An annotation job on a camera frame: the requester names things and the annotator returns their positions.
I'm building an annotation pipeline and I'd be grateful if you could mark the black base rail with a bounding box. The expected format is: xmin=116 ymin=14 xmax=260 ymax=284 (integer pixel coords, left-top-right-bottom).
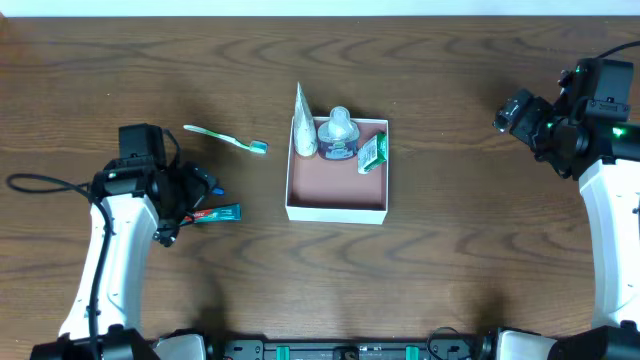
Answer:
xmin=149 ymin=327 xmax=501 ymax=360

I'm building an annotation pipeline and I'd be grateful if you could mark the green white soap box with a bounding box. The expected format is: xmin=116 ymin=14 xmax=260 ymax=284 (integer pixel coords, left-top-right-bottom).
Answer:
xmin=357 ymin=132 xmax=387 ymax=174

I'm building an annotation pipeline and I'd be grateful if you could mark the white square box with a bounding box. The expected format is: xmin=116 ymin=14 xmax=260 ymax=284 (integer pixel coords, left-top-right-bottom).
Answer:
xmin=284 ymin=136 xmax=390 ymax=225

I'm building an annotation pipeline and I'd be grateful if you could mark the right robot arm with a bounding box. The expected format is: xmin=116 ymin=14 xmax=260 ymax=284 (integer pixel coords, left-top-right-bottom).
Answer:
xmin=480 ymin=55 xmax=639 ymax=360

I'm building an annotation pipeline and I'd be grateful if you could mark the small clear pump bottle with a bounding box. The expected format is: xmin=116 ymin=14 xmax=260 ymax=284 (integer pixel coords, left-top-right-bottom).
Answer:
xmin=317 ymin=106 xmax=360 ymax=161

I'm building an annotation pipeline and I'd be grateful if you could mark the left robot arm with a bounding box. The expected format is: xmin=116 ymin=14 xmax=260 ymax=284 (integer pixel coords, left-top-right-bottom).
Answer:
xmin=31 ymin=124 xmax=216 ymax=359

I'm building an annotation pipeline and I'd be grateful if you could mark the white green toothbrush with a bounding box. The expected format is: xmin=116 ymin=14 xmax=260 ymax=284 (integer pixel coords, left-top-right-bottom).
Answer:
xmin=183 ymin=125 xmax=268 ymax=155

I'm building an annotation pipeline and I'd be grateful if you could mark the white Pantene tube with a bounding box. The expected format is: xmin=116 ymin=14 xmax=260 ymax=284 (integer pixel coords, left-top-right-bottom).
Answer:
xmin=293 ymin=83 xmax=318 ymax=157

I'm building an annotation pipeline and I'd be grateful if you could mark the red green toothpaste tube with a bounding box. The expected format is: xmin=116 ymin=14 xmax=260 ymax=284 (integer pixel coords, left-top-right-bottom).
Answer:
xmin=181 ymin=204 xmax=242 ymax=226

